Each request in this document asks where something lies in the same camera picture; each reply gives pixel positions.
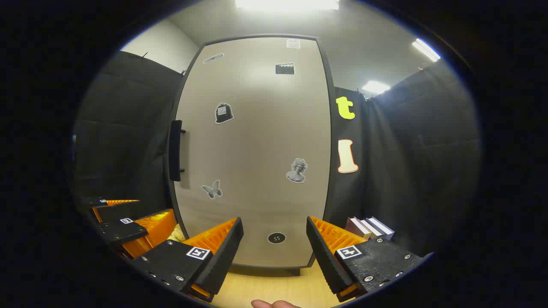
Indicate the black backdrop cloth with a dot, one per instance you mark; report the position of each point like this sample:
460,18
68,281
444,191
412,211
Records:
428,149

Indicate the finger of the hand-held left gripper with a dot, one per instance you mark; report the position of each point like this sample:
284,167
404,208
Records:
124,231
124,210

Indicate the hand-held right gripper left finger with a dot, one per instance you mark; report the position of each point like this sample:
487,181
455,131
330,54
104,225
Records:
222,256

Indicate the dark grey cabinet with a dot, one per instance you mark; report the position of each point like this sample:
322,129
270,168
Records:
334,128

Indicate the ceiling light panel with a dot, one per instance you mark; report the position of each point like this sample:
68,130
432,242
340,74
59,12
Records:
287,4
426,49
375,87

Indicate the upright book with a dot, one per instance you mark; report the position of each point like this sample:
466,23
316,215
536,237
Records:
384,226
373,229
356,226

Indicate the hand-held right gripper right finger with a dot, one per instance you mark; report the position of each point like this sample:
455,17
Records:
325,256

